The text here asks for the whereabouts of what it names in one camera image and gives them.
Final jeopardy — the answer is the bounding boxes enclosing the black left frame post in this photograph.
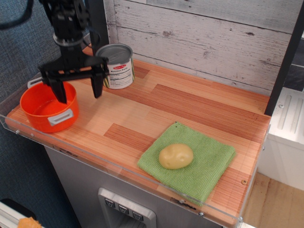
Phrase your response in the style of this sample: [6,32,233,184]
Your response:
[85,0,109,56]

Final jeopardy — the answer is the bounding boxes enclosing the yellow toy potato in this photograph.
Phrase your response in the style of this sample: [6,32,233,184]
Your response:
[159,143,194,170]

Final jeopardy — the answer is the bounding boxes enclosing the orange toy pot grey handles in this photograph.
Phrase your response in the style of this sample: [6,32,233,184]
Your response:
[20,77,79,133]

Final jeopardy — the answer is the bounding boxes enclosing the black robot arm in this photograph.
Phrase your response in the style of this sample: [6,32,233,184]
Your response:
[39,0,109,104]

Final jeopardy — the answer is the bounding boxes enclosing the black frame post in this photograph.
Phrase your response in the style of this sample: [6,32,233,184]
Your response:
[264,1,304,116]
[85,0,109,56]

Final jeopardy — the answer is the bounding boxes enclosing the clear acrylic table guard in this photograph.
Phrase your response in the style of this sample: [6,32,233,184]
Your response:
[0,33,271,228]

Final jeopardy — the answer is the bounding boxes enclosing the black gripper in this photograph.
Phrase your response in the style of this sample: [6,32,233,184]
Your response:
[38,45,109,104]

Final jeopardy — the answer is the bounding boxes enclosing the white toy sink unit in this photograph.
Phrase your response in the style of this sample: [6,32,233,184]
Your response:
[258,88,304,190]

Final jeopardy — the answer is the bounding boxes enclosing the grey toy fridge cabinet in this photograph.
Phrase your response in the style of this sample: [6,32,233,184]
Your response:
[46,147,220,228]

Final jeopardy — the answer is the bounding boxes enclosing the toy tin can white label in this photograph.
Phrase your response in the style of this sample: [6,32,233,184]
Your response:
[96,44,135,89]

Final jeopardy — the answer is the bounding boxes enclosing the orange plush object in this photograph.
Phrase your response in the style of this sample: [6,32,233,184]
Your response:
[17,217,42,228]

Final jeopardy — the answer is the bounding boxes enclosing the green microfibre towel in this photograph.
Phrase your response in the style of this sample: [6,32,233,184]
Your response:
[137,122,236,205]

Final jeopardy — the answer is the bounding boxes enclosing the black right frame post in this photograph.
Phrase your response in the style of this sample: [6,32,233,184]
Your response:
[264,1,304,116]

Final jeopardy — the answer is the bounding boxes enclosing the silver dispenser panel with buttons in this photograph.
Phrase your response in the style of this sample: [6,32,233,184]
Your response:
[98,188,157,228]

